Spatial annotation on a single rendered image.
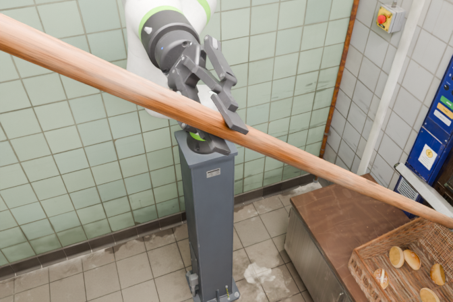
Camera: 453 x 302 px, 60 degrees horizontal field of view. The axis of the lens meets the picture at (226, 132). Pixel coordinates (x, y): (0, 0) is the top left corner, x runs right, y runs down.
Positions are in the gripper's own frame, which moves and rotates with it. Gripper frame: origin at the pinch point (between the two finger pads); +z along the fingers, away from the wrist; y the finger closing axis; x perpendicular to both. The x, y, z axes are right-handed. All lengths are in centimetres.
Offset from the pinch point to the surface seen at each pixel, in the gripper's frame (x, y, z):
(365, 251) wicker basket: -144, 44, -28
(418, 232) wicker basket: -167, 24, -27
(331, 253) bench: -144, 58, -38
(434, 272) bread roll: -165, 31, -10
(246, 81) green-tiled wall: -108, 27, -124
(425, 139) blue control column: -151, -10, -51
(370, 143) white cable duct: -173, 12, -82
